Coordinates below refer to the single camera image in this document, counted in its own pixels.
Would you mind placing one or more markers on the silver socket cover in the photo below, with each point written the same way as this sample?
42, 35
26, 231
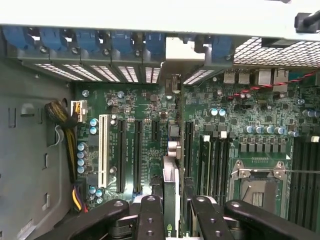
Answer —
260, 173

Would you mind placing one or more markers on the white power connector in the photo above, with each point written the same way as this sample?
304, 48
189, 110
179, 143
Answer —
80, 111

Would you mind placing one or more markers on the green motherboard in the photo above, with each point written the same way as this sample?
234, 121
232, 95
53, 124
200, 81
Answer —
140, 105

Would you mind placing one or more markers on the short expansion slot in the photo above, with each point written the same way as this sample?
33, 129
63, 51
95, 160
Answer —
156, 130

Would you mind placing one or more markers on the silver USB port block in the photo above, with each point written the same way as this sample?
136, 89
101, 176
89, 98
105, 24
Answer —
243, 77
229, 77

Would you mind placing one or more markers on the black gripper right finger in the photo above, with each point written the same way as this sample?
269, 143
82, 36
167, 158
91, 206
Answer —
210, 222

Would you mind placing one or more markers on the perforated slot cover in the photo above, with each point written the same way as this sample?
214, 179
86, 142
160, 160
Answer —
128, 74
106, 73
58, 72
152, 75
198, 77
82, 73

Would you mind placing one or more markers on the black RAM slot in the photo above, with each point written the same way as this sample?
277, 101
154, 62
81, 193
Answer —
216, 170
228, 170
316, 180
222, 170
297, 180
306, 180

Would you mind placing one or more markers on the CPU socket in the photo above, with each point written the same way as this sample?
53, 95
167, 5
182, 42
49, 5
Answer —
262, 192

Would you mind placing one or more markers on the white PCI expansion slot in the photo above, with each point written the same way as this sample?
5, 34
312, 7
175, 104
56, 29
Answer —
103, 150

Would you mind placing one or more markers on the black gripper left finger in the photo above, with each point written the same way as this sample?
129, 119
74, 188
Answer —
150, 220

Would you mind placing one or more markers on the blue slot clip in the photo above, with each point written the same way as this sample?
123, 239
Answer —
155, 43
222, 47
16, 37
52, 39
122, 42
86, 40

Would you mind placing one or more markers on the thin socket locking lever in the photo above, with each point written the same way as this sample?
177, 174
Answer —
302, 171

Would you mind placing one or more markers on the long expansion slot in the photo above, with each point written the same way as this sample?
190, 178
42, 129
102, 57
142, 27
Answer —
189, 150
121, 155
138, 155

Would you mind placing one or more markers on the large silver port block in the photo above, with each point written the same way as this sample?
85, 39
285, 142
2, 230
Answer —
265, 77
281, 80

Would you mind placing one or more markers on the open PC case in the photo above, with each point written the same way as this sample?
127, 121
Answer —
150, 15

